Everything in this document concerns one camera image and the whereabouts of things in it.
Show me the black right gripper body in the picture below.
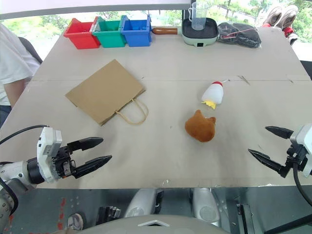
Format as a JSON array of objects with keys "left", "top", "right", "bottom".
[{"left": 284, "top": 143, "right": 308, "bottom": 175}]

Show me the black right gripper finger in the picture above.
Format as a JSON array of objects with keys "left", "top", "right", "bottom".
[
  {"left": 265, "top": 126, "right": 294, "bottom": 140},
  {"left": 247, "top": 148, "right": 291, "bottom": 179}
]

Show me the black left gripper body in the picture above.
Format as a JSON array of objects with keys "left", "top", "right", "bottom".
[{"left": 50, "top": 145, "right": 78, "bottom": 179}]

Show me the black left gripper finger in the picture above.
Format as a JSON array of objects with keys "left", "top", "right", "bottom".
[
  {"left": 72, "top": 155, "right": 113, "bottom": 179},
  {"left": 67, "top": 137, "right": 104, "bottom": 152}
]

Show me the brown paper bag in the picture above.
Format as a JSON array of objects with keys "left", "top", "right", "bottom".
[{"left": 65, "top": 58, "right": 149, "bottom": 127}]

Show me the grey shoe on floor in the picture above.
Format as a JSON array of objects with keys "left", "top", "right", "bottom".
[{"left": 66, "top": 213, "right": 85, "bottom": 231}]

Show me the silver robot left leg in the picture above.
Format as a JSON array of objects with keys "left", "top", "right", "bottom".
[{"left": 124, "top": 188, "right": 164, "bottom": 219}]

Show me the silver robot leg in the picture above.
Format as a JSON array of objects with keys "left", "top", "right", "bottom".
[
  {"left": 124, "top": 188, "right": 164, "bottom": 219},
  {"left": 190, "top": 187, "right": 221, "bottom": 227}
]

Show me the brown plush bear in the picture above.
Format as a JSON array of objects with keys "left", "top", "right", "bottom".
[{"left": 184, "top": 109, "right": 217, "bottom": 143}]

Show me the silver robot right leg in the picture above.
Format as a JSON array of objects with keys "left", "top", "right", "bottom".
[{"left": 190, "top": 187, "right": 221, "bottom": 227}]

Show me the white chicken plush toy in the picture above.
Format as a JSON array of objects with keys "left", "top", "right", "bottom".
[{"left": 201, "top": 78, "right": 231, "bottom": 110}]

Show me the grey robot torso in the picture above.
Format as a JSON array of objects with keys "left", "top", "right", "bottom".
[{"left": 57, "top": 214, "right": 232, "bottom": 234}]

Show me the person in white shirt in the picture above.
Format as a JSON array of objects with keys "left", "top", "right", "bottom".
[{"left": 0, "top": 23, "right": 41, "bottom": 130}]

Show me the red plastic bin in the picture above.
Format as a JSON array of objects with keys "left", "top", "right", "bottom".
[{"left": 63, "top": 18, "right": 101, "bottom": 50}]

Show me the green plastic bin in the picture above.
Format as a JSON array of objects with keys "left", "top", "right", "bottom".
[{"left": 92, "top": 16, "right": 127, "bottom": 48}]

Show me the beige sneaker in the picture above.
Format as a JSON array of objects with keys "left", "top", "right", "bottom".
[
  {"left": 277, "top": 4, "right": 299, "bottom": 32},
  {"left": 262, "top": 6, "right": 283, "bottom": 28}
]

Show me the blue plastic bin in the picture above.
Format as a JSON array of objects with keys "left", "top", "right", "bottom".
[{"left": 120, "top": 14, "right": 152, "bottom": 47}]

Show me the green electric frying pan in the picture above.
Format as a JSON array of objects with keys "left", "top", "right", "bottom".
[{"left": 151, "top": 17, "right": 219, "bottom": 47}]

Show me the clear measuring cup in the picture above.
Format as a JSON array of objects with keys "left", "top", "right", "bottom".
[{"left": 188, "top": 1, "right": 209, "bottom": 31}]

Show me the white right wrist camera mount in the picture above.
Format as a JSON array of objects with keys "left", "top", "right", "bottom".
[{"left": 289, "top": 123, "right": 312, "bottom": 178}]

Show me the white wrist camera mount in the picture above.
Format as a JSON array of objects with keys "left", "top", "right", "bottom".
[
  {"left": 289, "top": 123, "right": 312, "bottom": 178},
  {"left": 36, "top": 126, "right": 63, "bottom": 184}
]

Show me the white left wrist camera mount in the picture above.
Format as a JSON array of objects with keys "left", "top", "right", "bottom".
[{"left": 36, "top": 126, "right": 63, "bottom": 184}]

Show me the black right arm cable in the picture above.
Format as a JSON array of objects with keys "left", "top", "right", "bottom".
[{"left": 292, "top": 160, "right": 312, "bottom": 209}]

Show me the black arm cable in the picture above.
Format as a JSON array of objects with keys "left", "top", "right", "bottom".
[
  {"left": 292, "top": 160, "right": 312, "bottom": 209},
  {"left": 0, "top": 125, "right": 50, "bottom": 146}
]

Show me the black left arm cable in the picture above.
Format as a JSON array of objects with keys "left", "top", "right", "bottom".
[{"left": 0, "top": 125, "right": 50, "bottom": 146}]

